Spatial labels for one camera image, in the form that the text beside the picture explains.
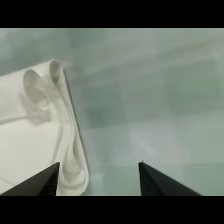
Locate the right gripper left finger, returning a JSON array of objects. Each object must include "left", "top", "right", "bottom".
[{"left": 0, "top": 161, "right": 61, "bottom": 197}]

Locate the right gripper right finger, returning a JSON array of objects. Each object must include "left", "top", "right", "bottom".
[{"left": 138, "top": 160, "right": 203, "bottom": 197}]

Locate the white shirt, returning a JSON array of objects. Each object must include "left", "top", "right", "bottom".
[{"left": 0, "top": 59, "right": 91, "bottom": 197}]

